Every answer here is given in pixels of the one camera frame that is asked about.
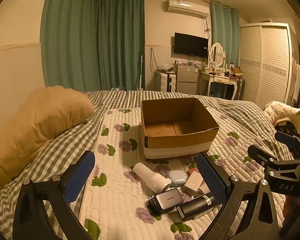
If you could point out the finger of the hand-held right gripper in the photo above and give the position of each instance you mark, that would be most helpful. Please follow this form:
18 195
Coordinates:
261 155
285 138

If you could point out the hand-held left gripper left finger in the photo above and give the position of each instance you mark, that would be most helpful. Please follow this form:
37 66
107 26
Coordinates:
81 177

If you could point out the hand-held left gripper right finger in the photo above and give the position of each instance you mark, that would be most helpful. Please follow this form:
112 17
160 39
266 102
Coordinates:
212 180

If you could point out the white power adapter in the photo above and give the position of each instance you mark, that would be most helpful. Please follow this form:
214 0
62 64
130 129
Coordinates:
193 182

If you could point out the black cylinder bottle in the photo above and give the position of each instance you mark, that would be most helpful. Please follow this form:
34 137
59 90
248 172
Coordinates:
195 206

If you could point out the light blue case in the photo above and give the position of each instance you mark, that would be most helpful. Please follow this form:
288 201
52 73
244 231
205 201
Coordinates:
177 177

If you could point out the grey charger block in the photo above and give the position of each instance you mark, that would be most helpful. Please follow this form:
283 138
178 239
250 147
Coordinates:
166 201

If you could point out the brown cardboard box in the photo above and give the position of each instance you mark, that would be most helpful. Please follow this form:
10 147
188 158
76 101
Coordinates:
180 140

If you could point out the white handheld device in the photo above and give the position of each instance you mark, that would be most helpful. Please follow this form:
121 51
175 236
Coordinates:
152 176

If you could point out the person's right hand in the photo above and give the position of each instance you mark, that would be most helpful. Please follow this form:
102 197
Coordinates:
293 206

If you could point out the white padded jacket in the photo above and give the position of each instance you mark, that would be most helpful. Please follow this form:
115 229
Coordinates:
287 112

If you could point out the grey checked bed sheet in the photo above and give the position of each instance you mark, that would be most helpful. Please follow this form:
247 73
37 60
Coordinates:
60 150

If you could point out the white floral quilted mat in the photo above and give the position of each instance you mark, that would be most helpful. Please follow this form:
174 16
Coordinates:
120 180

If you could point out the hanging white towels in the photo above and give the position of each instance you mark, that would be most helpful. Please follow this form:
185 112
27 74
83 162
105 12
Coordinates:
297 77

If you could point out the tan pillow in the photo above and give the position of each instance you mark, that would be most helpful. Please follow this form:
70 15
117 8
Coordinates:
37 130

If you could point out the dark suitcase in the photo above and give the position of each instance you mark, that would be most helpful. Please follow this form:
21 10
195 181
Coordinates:
240 90

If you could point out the white louvered wardrobe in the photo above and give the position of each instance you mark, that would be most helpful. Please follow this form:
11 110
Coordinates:
267 62

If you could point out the small brown box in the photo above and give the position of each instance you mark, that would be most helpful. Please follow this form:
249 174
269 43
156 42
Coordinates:
237 71

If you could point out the white dressing table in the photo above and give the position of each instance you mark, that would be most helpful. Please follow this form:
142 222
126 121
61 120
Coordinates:
221 79

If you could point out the small grey fridge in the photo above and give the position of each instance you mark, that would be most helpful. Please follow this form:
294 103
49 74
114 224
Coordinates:
187 78

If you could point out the white ribbed suitcase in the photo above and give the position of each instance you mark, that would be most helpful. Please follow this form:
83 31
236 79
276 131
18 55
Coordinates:
166 82

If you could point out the white oval vanity mirror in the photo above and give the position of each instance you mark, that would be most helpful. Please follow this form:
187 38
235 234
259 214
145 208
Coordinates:
217 53

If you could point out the narrow green curtain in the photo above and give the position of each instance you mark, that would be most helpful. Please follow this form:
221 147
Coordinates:
223 30

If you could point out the wide green curtain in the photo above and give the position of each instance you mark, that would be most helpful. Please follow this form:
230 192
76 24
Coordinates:
70 35

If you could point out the white air conditioner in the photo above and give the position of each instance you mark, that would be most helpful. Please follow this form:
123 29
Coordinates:
187 7

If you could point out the black wall television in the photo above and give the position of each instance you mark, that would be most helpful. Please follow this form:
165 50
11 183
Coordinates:
190 45

